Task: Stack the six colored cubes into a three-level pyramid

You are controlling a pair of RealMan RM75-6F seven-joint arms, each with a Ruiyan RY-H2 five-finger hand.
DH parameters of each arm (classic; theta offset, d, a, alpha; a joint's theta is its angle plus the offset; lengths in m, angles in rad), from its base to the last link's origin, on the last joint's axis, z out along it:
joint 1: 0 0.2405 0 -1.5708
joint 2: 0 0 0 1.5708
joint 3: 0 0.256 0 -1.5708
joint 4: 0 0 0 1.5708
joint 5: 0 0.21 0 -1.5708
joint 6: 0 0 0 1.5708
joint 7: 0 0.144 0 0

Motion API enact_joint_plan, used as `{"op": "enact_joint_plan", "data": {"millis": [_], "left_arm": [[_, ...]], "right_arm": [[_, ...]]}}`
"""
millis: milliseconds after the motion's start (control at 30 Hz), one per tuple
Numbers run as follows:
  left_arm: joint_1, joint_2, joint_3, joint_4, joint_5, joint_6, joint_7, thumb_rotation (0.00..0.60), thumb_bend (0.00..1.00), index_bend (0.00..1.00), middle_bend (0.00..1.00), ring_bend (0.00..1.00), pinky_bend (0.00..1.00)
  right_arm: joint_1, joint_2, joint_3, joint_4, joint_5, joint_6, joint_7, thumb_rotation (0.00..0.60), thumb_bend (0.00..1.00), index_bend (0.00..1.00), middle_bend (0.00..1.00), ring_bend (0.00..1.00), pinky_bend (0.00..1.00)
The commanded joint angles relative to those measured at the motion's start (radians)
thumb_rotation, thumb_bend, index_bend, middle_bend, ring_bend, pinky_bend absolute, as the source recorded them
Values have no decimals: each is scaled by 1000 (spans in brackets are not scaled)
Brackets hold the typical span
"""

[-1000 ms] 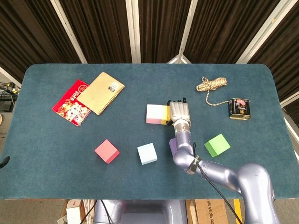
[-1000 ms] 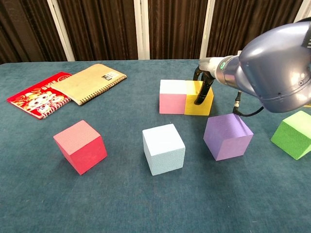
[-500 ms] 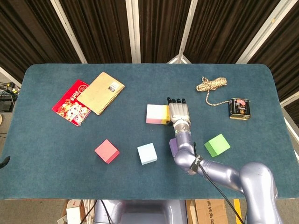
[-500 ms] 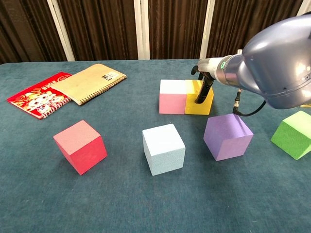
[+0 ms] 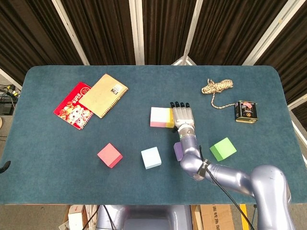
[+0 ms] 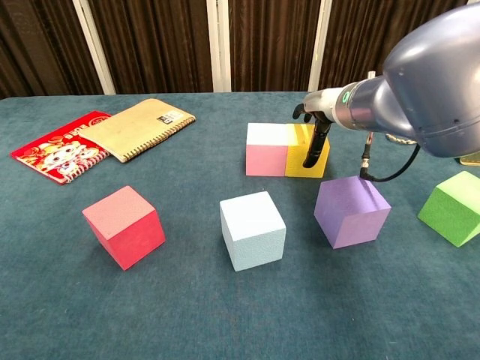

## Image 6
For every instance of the red spiral notebook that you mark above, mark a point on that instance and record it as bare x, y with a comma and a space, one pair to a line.
52, 153

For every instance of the green foam cube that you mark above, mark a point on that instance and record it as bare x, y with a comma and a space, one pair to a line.
450, 213

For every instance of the black and gold tin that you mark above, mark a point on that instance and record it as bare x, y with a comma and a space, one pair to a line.
471, 161

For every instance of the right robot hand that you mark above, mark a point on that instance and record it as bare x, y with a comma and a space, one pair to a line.
320, 105

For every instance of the teal felt table mat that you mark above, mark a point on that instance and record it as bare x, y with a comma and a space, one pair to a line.
187, 307

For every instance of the white metal frame post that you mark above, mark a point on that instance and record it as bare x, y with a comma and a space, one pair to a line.
93, 48
219, 45
319, 45
461, 3

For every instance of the red foam cube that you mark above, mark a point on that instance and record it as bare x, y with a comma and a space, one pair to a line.
123, 228

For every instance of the purple foam cube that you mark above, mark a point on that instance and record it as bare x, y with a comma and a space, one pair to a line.
348, 213

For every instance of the tan kraft spiral notebook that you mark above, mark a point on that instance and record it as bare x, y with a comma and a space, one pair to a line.
135, 127

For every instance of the yellow foam cube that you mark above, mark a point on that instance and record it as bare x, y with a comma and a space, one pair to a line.
296, 161

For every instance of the light blue foam cube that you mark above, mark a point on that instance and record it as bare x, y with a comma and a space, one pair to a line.
251, 232

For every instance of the pink foam cube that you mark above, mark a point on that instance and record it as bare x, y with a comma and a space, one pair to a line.
266, 157

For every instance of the dark brown curtain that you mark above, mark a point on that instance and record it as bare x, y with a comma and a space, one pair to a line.
157, 41

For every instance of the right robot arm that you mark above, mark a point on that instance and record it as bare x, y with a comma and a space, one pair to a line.
431, 82

